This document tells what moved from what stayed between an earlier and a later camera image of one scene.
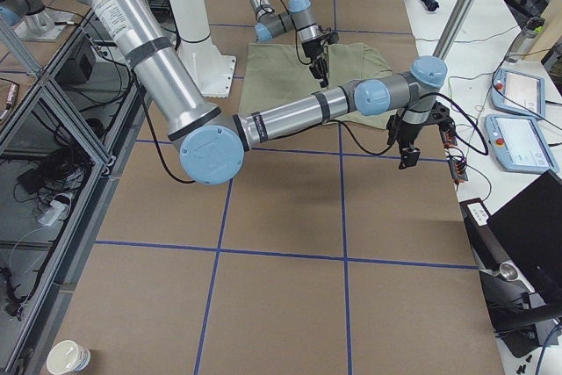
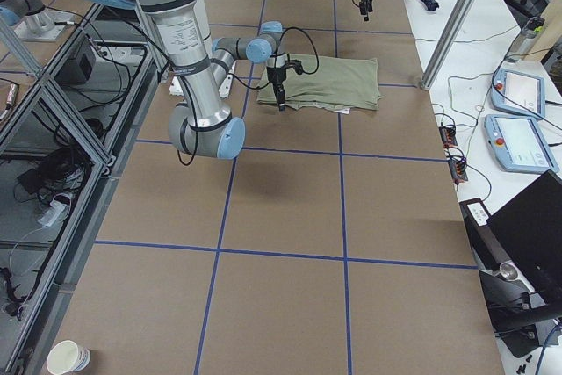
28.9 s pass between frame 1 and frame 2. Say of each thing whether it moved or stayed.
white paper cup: stayed
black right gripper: moved
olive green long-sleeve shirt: moved
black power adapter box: stayed
